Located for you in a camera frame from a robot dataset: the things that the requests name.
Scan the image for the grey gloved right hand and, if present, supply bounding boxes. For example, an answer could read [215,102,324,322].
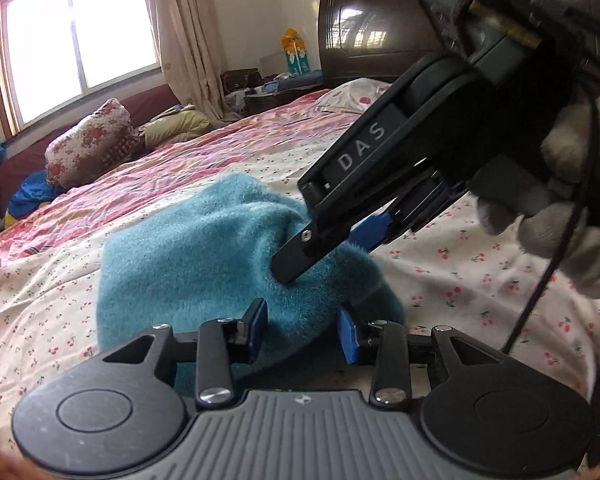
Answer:
[469,94,600,302]

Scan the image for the red floral folded quilt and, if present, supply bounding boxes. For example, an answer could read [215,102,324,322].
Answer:
[45,99,143,188]

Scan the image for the pink floral bed sheet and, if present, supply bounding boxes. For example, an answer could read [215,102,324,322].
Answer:
[0,77,600,456]

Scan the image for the blue garment on bed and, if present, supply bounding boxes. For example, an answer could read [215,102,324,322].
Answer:
[4,170,66,228]

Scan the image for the window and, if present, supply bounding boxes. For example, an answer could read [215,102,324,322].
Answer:
[0,0,159,139]

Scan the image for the yellow-green pillow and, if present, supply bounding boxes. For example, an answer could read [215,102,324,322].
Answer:
[137,104,212,151]

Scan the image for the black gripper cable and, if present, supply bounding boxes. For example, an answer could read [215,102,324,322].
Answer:
[499,84,600,356]

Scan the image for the dark cluttered nightstand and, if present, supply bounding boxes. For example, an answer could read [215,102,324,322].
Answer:
[221,68,324,117]

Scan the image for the yellow teal package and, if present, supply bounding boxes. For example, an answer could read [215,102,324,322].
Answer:
[280,28,311,75]

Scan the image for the teal fuzzy sweater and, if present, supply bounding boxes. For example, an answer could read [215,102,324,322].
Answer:
[96,174,405,378]

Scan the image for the right beige curtain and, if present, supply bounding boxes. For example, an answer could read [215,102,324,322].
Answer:
[145,0,237,126]

